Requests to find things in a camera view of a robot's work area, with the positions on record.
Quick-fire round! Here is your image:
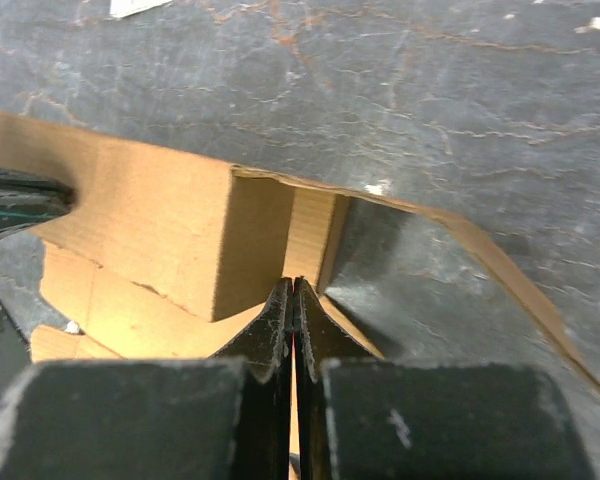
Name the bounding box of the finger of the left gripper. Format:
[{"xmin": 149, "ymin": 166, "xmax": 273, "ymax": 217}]
[{"xmin": 0, "ymin": 167, "xmax": 75, "ymax": 240}]

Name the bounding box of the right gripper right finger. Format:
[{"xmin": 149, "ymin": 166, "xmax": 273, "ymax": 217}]
[{"xmin": 294, "ymin": 278, "xmax": 595, "ymax": 479}]

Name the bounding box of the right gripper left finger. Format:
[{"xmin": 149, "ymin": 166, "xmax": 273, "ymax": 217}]
[{"xmin": 0, "ymin": 278, "xmax": 293, "ymax": 479}]

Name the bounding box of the cardboard box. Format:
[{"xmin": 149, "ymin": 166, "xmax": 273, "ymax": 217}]
[{"xmin": 0, "ymin": 107, "xmax": 600, "ymax": 480}]

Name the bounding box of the white paper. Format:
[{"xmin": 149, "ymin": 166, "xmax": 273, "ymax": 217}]
[{"xmin": 109, "ymin": 0, "xmax": 170, "ymax": 19}]

